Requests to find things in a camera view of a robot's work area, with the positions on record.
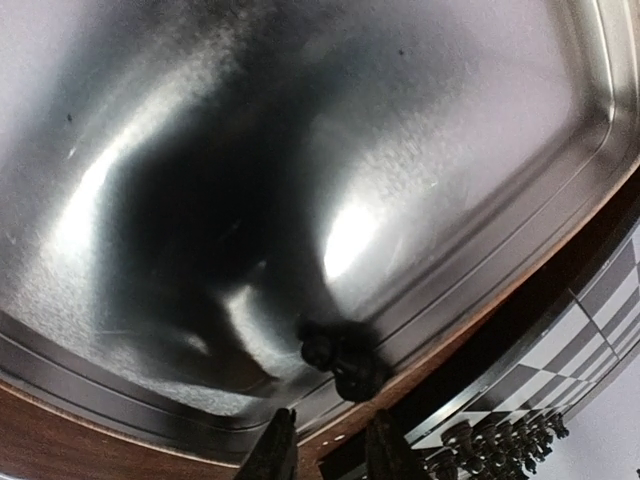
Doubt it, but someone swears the black king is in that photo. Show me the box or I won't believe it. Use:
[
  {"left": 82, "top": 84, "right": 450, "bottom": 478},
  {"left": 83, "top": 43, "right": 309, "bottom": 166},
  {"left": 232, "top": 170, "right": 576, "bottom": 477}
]
[{"left": 539, "top": 416, "right": 557, "bottom": 447}]

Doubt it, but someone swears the wooden tray with mirror base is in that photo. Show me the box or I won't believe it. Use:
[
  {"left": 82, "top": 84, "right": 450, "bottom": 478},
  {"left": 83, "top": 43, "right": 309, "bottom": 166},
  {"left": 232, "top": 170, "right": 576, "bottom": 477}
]
[{"left": 1, "top": 1, "right": 639, "bottom": 467}]

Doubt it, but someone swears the black queen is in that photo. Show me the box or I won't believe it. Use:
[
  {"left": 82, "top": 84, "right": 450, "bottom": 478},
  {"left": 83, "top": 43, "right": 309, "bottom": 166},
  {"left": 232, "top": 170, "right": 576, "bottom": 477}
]
[{"left": 525, "top": 419, "right": 544, "bottom": 456}]

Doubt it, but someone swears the black rook corner piece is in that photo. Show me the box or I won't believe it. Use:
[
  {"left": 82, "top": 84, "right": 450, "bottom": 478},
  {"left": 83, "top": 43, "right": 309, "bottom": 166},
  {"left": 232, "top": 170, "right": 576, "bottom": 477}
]
[{"left": 440, "top": 421, "right": 473, "bottom": 467}]

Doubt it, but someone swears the pile of black chess pieces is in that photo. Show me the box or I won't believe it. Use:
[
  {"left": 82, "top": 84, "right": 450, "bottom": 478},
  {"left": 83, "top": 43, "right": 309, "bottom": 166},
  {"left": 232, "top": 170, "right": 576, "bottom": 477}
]
[{"left": 298, "top": 320, "right": 394, "bottom": 403}]

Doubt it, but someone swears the black and grey chessboard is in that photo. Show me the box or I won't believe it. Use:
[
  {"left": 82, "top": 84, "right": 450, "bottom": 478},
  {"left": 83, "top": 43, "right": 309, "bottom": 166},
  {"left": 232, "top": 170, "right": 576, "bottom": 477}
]
[{"left": 399, "top": 234, "right": 640, "bottom": 480}]

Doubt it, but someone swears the black bishop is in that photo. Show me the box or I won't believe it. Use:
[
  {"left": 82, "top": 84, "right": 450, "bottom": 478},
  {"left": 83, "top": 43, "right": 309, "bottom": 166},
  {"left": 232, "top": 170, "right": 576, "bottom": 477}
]
[
  {"left": 551, "top": 412, "right": 570, "bottom": 439},
  {"left": 510, "top": 419, "right": 530, "bottom": 461}
]

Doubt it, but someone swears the black knight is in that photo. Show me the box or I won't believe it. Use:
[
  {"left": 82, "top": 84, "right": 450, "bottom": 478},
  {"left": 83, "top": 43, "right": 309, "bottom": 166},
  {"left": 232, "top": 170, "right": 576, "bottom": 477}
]
[{"left": 477, "top": 423, "right": 506, "bottom": 467}]

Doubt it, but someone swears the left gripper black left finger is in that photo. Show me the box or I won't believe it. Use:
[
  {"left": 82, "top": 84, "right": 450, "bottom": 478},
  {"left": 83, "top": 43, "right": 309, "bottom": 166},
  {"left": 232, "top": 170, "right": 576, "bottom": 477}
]
[{"left": 237, "top": 408, "right": 298, "bottom": 480}]

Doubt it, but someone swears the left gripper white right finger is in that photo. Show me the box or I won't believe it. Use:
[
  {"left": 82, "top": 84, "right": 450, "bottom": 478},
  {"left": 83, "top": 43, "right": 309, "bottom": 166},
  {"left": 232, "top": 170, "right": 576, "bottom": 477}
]
[{"left": 365, "top": 410, "right": 428, "bottom": 480}]

